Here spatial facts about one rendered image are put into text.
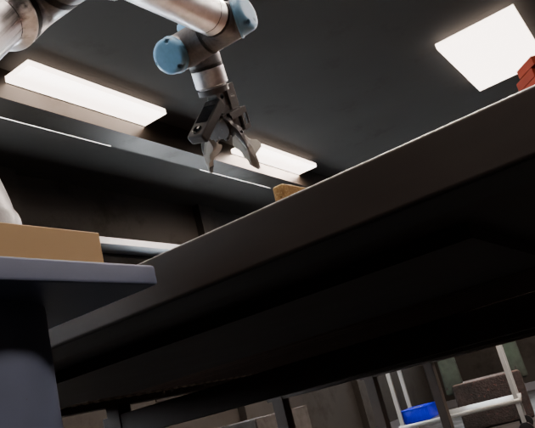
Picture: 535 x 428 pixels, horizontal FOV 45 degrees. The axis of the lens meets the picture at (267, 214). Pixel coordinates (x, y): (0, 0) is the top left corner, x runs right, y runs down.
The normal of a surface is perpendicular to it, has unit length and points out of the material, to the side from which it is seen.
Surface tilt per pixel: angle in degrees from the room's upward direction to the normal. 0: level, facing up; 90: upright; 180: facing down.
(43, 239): 90
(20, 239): 90
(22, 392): 90
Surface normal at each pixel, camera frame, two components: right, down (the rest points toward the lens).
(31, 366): 0.91, -0.32
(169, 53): -0.33, 0.38
